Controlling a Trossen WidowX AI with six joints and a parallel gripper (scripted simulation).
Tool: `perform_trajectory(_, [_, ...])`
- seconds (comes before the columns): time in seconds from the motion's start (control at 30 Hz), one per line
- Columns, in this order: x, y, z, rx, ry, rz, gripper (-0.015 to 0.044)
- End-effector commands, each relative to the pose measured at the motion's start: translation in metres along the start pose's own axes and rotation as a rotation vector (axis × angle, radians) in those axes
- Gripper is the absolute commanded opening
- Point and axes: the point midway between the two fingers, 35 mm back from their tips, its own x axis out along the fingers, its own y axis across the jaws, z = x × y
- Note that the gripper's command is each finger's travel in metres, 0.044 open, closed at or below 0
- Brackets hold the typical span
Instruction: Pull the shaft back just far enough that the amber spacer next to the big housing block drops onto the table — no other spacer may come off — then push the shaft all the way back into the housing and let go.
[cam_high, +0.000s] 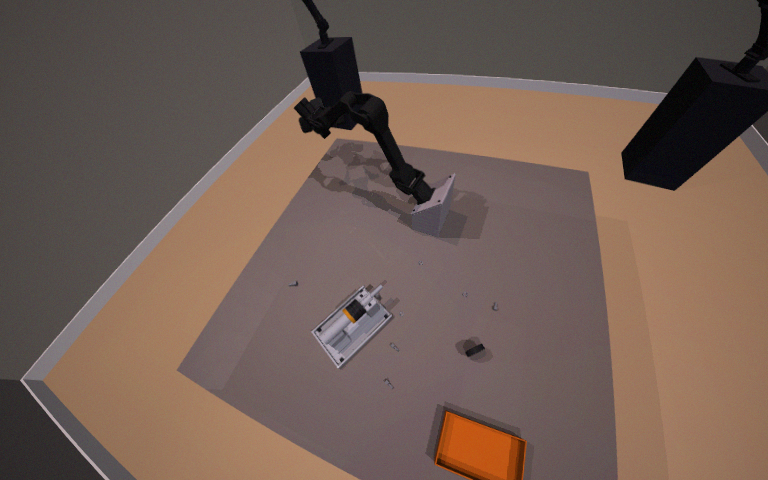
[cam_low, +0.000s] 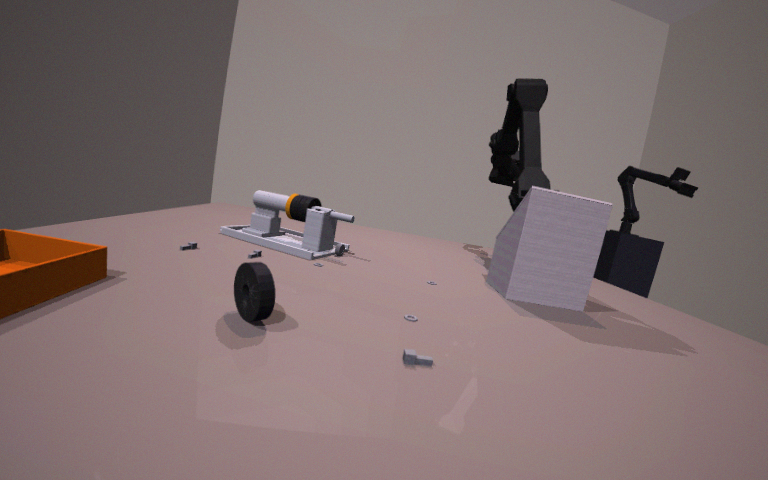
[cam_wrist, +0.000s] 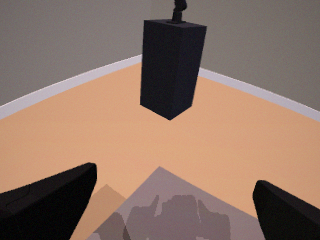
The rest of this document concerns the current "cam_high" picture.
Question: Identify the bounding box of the orange open tray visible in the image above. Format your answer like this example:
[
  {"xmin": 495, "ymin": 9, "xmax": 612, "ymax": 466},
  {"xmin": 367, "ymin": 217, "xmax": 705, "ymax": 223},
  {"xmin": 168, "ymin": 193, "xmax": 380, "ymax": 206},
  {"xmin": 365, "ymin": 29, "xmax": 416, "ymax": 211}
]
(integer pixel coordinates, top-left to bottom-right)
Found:
[{"xmin": 434, "ymin": 410, "xmax": 527, "ymax": 480}]

